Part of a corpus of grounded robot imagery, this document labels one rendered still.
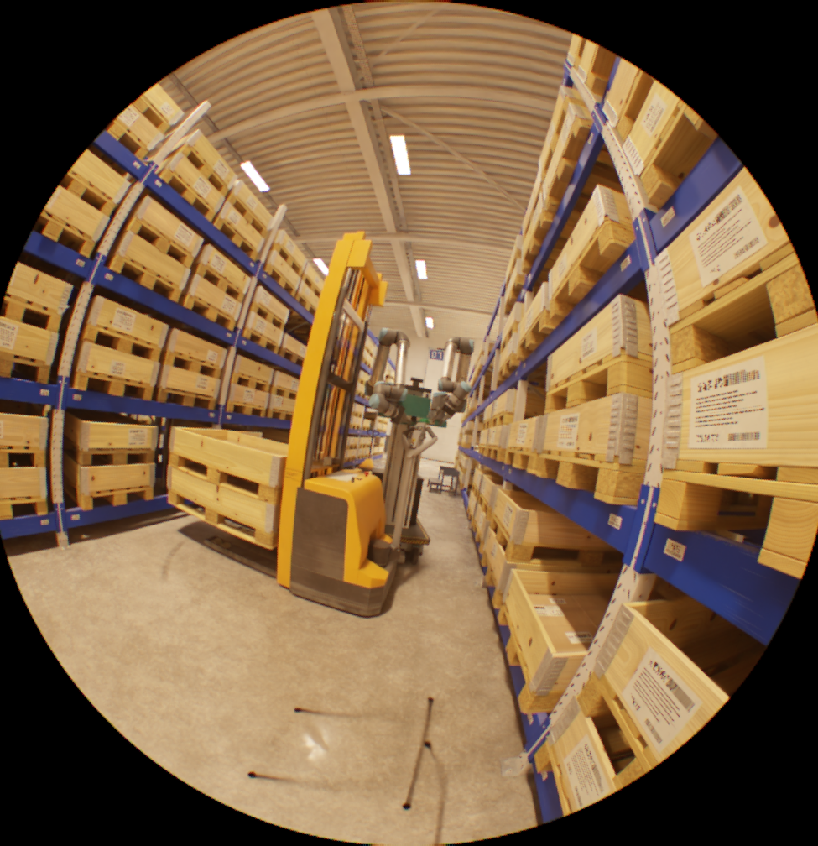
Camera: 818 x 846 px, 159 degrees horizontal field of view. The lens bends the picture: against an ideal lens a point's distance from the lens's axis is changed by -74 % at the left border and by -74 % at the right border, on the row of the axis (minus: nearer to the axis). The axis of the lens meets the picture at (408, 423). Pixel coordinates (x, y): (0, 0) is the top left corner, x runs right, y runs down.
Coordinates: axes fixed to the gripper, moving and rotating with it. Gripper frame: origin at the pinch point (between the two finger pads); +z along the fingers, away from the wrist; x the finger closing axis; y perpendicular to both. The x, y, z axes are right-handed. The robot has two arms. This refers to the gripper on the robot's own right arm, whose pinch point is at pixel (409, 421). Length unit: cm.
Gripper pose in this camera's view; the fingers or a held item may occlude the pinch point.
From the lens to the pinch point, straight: 214.6
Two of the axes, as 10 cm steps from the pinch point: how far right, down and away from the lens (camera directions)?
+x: 3.8, -9.0, 2.0
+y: 5.8, 0.7, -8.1
